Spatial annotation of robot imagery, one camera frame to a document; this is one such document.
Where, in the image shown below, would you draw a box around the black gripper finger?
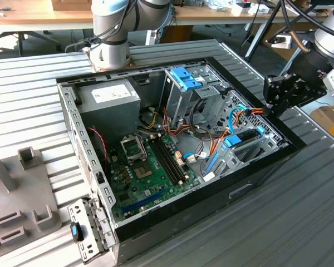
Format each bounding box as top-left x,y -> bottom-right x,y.
263,72 -> 295,115
271,89 -> 328,118

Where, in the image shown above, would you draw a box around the light blue SATA wire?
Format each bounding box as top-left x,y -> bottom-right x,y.
227,104 -> 248,135

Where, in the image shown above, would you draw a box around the hard disk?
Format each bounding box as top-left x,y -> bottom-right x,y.
205,125 -> 266,176

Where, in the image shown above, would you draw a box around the metal disk bay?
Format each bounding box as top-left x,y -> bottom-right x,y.
199,126 -> 292,181

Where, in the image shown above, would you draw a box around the cardboard box yellow tape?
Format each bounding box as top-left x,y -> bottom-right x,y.
310,104 -> 334,145

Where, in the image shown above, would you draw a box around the small white device box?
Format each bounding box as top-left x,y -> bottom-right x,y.
266,33 -> 293,50

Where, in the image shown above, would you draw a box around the black tripod leg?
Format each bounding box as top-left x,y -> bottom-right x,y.
244,0 -> 286,60

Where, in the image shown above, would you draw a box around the white product box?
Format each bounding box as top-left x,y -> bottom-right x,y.
230,1 -> 271,15

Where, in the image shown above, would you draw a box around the light wooden office desk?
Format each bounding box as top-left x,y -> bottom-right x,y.
172,0 -> 334,28
0,0 -> 94,32

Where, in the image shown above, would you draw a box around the metal drive cage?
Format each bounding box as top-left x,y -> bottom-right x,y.
159,62 -> 230,133

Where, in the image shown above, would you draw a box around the black RAM slot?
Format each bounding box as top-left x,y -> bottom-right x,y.
151,140 -> 178,186
161,136 -> 186,180
158,138 -> 183,182
155,139 -> 180,184

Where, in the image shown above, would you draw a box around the black open PC case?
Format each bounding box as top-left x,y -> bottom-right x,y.
55,57 -> 307,265

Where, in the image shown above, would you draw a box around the CPU socket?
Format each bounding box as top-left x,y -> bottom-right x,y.
134,161 -> 154,180

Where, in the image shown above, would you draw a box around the metal CPU socket cover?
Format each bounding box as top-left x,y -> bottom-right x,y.
119,135 -> 147,164

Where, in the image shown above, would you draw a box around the grey power supply unit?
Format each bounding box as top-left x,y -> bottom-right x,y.
76,79 -> 142,145

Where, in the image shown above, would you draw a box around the blue expansion slot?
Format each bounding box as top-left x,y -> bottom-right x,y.
121,188 -> 167,216

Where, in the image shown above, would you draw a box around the green motherboard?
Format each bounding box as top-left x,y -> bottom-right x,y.
108,132 -> 203,223

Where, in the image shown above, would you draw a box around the small brown cardboard box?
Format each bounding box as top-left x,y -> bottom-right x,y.
51,0 -> 93,11

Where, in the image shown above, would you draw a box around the office chair base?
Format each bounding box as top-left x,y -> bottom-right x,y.
0,29 -> 62,55

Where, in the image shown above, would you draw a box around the blue black latch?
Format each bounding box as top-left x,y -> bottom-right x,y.
69,221 -> 85,242

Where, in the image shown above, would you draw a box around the grey parts rack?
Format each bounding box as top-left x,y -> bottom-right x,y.
0,139 -> 62,262

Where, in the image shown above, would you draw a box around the black camera cable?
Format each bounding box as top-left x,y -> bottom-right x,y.
279,0 -> 325,53

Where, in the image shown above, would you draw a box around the thick black cables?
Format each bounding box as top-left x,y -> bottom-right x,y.
189,98 -> 214,136

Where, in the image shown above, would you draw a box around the blue plastic drive bracket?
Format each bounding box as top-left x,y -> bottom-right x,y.
169,67 -> 203,91

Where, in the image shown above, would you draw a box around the blue SATA wire white label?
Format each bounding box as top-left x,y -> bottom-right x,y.
183,151 -> 205,165

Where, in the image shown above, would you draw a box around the red orange wire bundle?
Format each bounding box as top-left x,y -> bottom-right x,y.
161,107 -> 191,137

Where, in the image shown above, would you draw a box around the yellow black wire bundle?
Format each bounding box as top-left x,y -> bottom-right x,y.
140,107 -> 158,131

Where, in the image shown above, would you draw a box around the brown square base plate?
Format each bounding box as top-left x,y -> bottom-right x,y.
83,47 -> 137,73

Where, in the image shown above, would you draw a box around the red black twisted wire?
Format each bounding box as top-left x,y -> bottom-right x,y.
88,126 -> 111,165

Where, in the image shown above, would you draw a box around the black cable bundle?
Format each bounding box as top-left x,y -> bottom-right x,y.
64,0 -> 141,54

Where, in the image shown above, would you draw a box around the metal slot cover bracket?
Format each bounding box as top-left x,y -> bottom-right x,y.
67,196 -> 119,264

